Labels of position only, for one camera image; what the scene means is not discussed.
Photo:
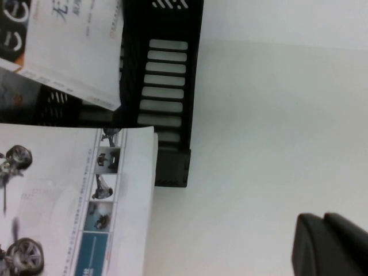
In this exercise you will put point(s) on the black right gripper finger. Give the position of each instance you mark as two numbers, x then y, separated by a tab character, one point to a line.
330	247

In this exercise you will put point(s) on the self-driving car book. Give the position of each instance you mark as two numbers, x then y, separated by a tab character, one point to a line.
72	43

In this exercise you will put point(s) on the black plastic book stand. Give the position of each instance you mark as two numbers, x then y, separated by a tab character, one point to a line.
165	26

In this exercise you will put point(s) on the car suspension book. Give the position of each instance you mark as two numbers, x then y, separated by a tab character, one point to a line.
57	187

